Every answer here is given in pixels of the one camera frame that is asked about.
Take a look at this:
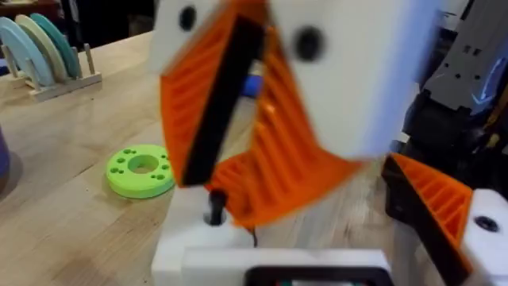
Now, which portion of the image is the bare white left gripper left finger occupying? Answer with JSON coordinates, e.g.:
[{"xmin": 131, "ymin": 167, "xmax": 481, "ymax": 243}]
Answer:
[{"xmin": 152, "ymin": 185, "xmax": 256, "ymax": 286}]

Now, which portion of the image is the white orange left gripper right finger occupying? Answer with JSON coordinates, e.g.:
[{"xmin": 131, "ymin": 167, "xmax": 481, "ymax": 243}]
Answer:
[{"xmin": 381, "ymin": 153, "xmax": 508, "ymax": 286}]

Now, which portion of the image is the finger of the white orange right gripper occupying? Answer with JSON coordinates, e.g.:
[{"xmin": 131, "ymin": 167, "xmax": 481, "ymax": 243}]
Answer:
[
  {"xmin": 252, "ymin": 0, "xmax": 441, "ymax": 187},
  {"xmin": 148, "ymin": 0, "xmax": 271, "ymax": 188}
]

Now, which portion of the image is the orange ribbed wedge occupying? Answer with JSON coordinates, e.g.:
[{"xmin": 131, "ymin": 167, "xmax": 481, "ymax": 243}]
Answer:
[{"xmin": 205, "ymin": 153, "xmax": 364, "ymax": 230}]

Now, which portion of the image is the blue electric screwdriver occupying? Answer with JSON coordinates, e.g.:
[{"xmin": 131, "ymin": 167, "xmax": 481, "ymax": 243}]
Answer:
[{"xmin": 241, "ymin": 73, "xmax": 265, "ymax": 99}]

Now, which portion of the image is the green disc with holes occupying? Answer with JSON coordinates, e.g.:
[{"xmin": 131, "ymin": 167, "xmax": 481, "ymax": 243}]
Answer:
[{"xmin": 106, "ymin": 143, "xmax": 176, "ymax": 200}]

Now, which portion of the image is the wooden peg rack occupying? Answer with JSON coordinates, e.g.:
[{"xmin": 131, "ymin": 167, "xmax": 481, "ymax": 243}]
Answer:
[{"xmin": 1, "ymin": 42, "xmax": 103, "ymax": 103}]

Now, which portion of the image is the teal plate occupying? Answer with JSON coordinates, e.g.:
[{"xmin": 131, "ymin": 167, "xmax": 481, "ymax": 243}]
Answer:
[{"xmin": 29, "ymin": 12, "xmax": 81, "ymax": 79}]

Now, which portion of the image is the cream plate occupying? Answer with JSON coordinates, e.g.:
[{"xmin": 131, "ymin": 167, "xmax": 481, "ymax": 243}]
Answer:
[{"xmin": 14, "ymin": 14, "xmax": 69, "ymax": 83}]

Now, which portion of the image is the light blue plate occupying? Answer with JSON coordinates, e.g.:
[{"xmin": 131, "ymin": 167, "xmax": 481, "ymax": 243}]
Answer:
[{"xmin": 0, "ymin": 16, "xmax": 56, "ymax": 87}]

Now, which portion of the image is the purple cup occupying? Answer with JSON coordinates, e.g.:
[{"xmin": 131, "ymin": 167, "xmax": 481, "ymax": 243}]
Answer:
[{"xmin": 0, "ymin": 126, "xmax": 11, "ymax": 180}]

